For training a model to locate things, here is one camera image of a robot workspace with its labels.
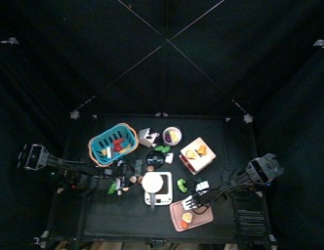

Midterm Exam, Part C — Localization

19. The white toy pan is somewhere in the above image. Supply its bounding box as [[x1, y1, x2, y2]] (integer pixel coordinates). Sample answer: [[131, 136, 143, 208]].
[[140, 172, 164, 211]]

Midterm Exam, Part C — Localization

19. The black round toy pan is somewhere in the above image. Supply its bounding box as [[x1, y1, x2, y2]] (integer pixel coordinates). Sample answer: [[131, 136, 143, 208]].
[[144, 149, 166, 170]]

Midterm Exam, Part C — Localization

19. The green carrot top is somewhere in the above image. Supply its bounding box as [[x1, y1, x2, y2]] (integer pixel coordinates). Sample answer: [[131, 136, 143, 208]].
[[105, 182, 119, 196]]

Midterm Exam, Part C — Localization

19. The pink cutting board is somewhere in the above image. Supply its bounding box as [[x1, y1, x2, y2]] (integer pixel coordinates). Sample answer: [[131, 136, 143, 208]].
[[168, 198, 215, 233]]

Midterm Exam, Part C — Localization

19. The small white box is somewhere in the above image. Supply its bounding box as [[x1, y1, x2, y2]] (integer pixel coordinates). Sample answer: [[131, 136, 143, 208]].
[[194, 180, 211, 192]]

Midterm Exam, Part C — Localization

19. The green toy pepper piece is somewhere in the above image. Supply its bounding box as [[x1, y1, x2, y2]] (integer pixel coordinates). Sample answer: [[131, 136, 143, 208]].
[[176, 178, 188, 193]]

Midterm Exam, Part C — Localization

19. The white toy stove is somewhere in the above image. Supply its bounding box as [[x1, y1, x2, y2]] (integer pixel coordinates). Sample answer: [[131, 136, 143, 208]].
[[143, 171, 174, 207]]

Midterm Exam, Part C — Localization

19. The green toy leaf vegetable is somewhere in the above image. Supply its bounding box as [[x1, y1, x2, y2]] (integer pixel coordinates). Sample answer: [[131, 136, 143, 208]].
[[152, 145, 172, 154]]

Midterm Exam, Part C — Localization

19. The red toy food piece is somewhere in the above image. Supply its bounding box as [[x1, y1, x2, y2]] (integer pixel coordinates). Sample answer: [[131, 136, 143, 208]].
[[112, 138, 127, 153]]

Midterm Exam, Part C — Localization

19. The teal basket with orange rim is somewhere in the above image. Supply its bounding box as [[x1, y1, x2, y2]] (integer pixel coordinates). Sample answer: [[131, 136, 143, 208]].
[[85, 122, 139, 168]]

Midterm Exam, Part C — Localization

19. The white toy kitchen appliance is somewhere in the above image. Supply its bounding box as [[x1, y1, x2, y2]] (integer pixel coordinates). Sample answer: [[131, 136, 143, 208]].
[[136, 127, 160, 148]]

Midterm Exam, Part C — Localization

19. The white bowl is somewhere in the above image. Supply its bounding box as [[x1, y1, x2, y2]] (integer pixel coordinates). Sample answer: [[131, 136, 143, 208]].
[[162, 126, 184, 146]]

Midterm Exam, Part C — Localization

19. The pale yellow toy food piece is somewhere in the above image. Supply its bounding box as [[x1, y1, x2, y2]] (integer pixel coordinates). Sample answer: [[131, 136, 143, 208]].
[[168, 130, 182, 144]]

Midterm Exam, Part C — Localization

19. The toy knife with white handle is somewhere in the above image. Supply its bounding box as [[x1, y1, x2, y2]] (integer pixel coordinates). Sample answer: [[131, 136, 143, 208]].
[[115, 178, 124, 206]]

